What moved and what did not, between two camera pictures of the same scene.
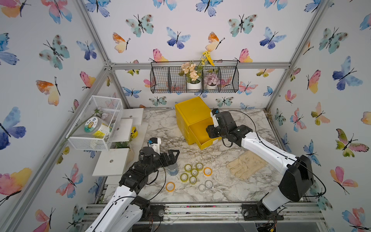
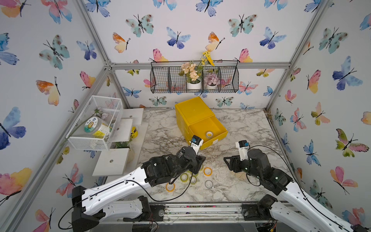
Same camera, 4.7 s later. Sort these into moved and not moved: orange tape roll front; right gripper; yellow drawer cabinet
Moved: right gripper
Not moved: yellow drawer cabinet; orange tape roll front
